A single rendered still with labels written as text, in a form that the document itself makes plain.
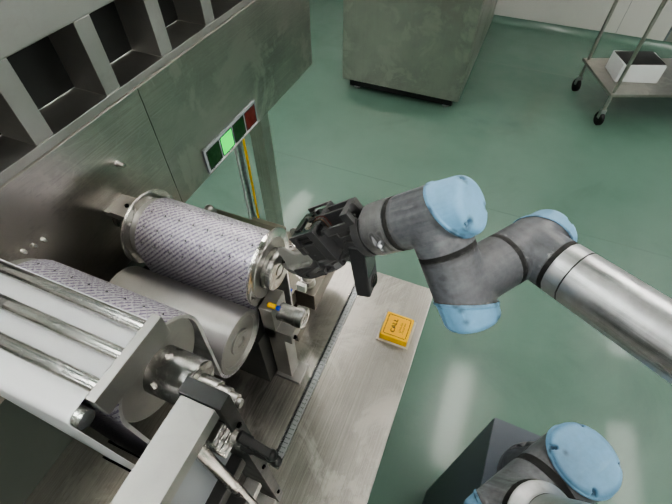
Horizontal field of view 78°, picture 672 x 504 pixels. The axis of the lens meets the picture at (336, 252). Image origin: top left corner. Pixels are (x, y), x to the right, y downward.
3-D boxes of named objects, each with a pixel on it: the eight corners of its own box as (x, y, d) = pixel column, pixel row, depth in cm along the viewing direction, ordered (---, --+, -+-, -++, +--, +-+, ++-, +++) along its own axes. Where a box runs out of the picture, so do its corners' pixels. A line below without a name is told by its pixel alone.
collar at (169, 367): (191, 418, 53) (176, 400, 48) (153, 399, 54) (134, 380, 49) (219, 373, 56) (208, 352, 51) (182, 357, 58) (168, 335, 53)
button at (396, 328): (405, 347, 103) (406, 343, 101) (378, 337, 104) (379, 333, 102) (413, 324, 107) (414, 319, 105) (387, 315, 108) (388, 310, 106)
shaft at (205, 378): (237, 420, 51) (232, 412, 48) (195, 401, 52) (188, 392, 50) (250, 396, 53) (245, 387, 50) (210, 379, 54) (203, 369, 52)
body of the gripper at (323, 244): (306, 208, 67) (362, 186, 59) (338, 244, 71) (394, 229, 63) (284, 241, 63) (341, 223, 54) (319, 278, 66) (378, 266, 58)
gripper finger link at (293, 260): (266, 246, 72) (302, 232, 66) (288, 268, 74) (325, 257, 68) (257, 259, 70) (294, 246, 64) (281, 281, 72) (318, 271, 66)
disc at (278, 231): (244, 321, 71) (252, 242, 65) (241, 320, 71) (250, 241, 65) (283, 286, 84) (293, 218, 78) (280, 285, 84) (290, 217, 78)
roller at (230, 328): (230, 386, 75) (215, 356, 65) (116, 336, 81) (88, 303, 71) (262, 330, 82) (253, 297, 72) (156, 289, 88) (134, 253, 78)
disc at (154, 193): (123, 274, 77) (121, 198, 71) (121, 273, 77) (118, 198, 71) (177, 248, 90) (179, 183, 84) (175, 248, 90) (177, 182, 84)
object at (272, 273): (265, 291, 70) (278, 249, 70) (254, 287, 71) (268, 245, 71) (281, 290, 78) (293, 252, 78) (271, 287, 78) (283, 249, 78)
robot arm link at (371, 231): (419, 223, 60) (403, 265, 55) (394, 230, 63) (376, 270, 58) (391, 184, 56) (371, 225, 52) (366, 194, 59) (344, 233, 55)
